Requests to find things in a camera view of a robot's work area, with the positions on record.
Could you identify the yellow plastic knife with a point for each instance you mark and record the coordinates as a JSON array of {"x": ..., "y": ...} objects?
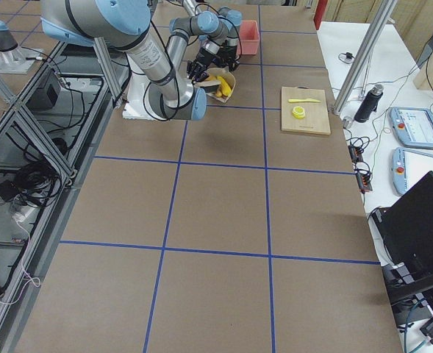
[{"x": 309, "y": 100}]

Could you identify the aluminium frame post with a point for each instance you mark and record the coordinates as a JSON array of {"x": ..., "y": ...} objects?
[{"x": 365, "y": 51}]

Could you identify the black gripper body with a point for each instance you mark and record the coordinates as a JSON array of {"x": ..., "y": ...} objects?
[
  {"x": 204, "y": 58},
  {"x": 227, "y": 52}
]

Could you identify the brown toy potato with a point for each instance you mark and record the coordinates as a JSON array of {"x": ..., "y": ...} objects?
[{"x": 211, "y": 78}]

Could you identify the beige plastic dustpan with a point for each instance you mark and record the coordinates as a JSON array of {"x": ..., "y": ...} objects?
[{"x": 228, "y": 76}]

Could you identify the beige hand brush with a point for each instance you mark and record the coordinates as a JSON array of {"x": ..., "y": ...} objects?
[{"x": 209, "y": 86}]

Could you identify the bamboo cutting board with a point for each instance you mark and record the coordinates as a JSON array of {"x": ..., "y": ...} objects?
[{"x": 316, "y": 120}]

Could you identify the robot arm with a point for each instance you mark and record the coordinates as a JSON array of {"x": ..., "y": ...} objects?
[
  {"x": 126, "y": 25},
  {"x": 231, "y": 25}
]

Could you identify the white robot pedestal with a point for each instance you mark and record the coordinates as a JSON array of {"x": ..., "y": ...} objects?
[{"x": 137, "y": 106}]

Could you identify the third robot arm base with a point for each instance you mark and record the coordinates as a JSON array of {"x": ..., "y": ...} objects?
[{"x": 14, "y": 59}]

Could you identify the upper teach pendant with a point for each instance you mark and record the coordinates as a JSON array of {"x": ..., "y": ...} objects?
[{"x": 413, "y": 126}]

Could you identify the teach pendant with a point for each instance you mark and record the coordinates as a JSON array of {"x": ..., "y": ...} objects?
[
  {"x": 413, "y": 126},
  {"x": 408, "y": 167}
]

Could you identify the black water bottle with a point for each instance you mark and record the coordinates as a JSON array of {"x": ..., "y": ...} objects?
[{"x": 369, "y": 104}]

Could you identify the pink plastic bin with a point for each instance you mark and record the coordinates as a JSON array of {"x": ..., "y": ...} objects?
[{"x": 250, "y": 38}]

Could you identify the yellow toy corn cob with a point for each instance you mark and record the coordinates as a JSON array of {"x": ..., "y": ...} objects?
[{"x": 224, "y": 87}]

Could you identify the yellow lemon slices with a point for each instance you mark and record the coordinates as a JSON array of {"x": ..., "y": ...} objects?
[{"x": 298, "y": 112}]

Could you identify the lower teach pendant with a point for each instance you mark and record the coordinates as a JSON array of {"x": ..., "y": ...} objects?
[{"x": 408, "y": 167}]

